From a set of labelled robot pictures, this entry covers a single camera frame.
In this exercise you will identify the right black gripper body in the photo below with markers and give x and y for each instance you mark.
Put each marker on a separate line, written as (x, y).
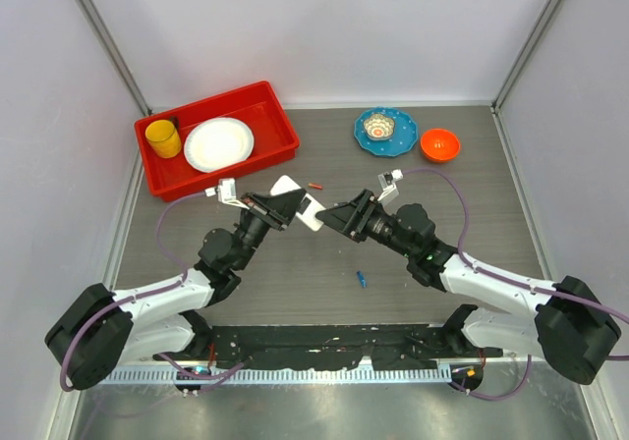
(367, 211)

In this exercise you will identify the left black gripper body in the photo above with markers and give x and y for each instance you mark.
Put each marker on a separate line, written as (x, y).
(264, 211)

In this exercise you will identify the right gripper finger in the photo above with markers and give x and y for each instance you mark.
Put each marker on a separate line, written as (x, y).
(338, 218)
(359, 200)

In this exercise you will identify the white remote control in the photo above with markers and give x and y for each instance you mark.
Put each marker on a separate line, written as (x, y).
(309, 207)

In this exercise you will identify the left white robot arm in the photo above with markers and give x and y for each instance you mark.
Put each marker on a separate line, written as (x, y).
(89, 338)

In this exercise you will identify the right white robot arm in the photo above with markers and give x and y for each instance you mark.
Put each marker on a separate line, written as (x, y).
(560, 322)

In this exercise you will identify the blue battery centre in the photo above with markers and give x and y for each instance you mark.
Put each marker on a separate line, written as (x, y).
(362, 280)

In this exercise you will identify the red plastic bin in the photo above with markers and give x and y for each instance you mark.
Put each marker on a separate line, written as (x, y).
(255, 104)

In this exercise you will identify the small patterned bowl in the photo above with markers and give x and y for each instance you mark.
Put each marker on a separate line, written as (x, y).
(379, 127)

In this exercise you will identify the white paper plate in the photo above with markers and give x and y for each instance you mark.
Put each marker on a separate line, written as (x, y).
(218, 143)

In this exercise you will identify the blue plate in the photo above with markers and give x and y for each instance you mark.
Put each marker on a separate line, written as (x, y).
(404, 139)

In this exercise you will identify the orange bowl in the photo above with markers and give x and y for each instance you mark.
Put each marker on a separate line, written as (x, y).
(440, 145)

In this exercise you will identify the yellow cup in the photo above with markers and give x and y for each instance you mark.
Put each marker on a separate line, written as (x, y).
(163, 138)

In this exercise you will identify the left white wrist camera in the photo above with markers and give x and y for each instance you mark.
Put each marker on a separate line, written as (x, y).
(225, 192)

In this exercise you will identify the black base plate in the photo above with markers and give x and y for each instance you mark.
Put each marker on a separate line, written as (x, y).
(327, 347)

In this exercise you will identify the white slotted cable duct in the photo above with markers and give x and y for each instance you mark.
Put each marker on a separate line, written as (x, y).
(363, 374)

